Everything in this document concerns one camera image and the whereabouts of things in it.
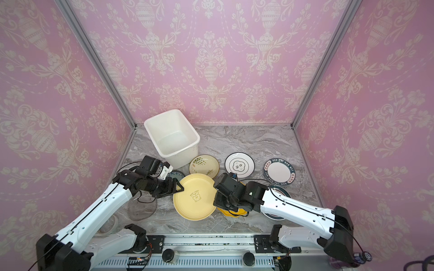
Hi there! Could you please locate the white plate green lettered rim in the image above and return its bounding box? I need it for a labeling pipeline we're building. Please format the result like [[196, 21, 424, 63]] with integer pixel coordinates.
[[263, 158, 296, 186]]

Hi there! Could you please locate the left black knob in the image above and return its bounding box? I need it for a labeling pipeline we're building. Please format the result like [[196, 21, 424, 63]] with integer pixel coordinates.
[[162, 248, 176, 263]]

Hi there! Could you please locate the white plastic bin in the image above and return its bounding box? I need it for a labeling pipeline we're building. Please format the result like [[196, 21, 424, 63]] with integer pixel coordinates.
[[144, 109, 200, 169]]

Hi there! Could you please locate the cream plate with green leaves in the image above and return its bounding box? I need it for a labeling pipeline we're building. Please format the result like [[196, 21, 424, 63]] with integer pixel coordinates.
[[189, 155, 220, 178]]

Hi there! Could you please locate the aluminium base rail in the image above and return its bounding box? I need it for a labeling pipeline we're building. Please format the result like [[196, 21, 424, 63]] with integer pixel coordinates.
[[92, 233, 333, 271]]

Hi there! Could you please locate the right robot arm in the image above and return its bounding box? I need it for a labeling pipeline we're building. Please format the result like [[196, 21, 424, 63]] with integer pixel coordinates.
[[214, 173, 356, 264]]

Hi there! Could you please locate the black knob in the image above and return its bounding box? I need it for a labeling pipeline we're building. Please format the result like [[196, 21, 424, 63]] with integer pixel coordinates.
[[243, 252, 255, 267], [162, 248, 176, 263]]

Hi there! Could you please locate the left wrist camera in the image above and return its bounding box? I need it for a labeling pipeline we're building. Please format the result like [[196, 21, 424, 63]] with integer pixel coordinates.
[[158, 162, 173, 181]]

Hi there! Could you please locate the white plate red-green rim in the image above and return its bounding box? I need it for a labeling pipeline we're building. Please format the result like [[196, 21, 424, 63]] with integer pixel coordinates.
[[263, 185, 291, 221]]

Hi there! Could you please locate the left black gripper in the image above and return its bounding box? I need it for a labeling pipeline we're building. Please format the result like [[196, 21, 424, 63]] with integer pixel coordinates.
[[146, 175, 186, 198]]

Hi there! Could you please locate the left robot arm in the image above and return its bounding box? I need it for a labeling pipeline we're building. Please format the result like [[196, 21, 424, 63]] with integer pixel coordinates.
[[35, 156, 184, 271]]

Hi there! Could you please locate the white plate with clover emblem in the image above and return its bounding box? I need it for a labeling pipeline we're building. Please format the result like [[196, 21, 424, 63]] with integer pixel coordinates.
[[225, 152, 255, 178]]

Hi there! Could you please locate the tape roll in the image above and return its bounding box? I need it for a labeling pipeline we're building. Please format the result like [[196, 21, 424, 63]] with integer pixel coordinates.
[[96, 215, 119, 237]]

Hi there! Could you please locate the clear glass plate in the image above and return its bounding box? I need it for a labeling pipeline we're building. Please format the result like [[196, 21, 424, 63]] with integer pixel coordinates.
[[127, 190, 157, 221]]

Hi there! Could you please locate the yellow white-dotted scalloped plate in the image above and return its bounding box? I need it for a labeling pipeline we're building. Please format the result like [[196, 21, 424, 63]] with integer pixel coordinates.
[[214, 178, 249, 217]]

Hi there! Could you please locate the pale yellow round plate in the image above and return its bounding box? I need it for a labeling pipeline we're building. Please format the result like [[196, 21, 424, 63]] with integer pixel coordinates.
[[173, 173, 217, 221]]

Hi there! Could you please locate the teal patterned small plate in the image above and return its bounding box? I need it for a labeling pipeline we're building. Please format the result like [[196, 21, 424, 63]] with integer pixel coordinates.
[[168, 170, 185, 181]]

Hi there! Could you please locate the right black knob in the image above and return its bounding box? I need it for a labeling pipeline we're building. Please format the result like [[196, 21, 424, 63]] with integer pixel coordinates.
[[243, 252, 255, 267]]

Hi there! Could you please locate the purple plastic bottle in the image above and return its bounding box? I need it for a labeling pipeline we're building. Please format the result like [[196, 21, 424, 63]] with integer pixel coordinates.
[[329, 251, 373, 269]]

